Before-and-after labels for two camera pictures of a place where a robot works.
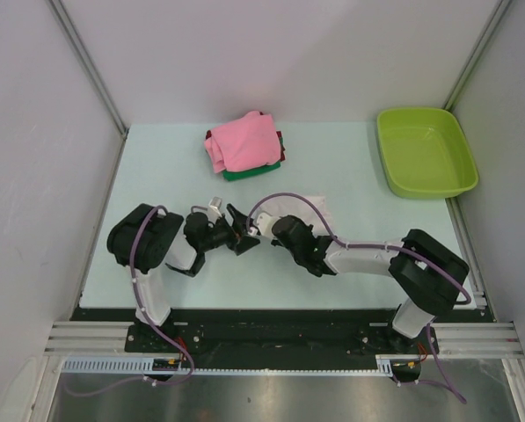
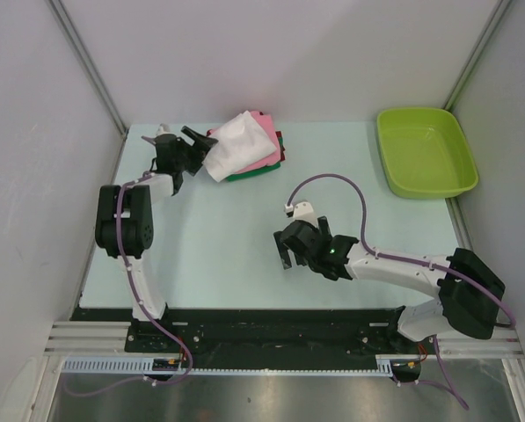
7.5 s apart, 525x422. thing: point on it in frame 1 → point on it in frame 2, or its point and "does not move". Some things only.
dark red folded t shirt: x=282 y=146 does not move
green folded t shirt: x=230 y=175 does not move
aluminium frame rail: x=102 y=338 does not move
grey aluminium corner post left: x=91 y=65 does not move
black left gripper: x=240 y=224 → x=201 y=144
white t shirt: x=311 y=207 → x=242 y=141
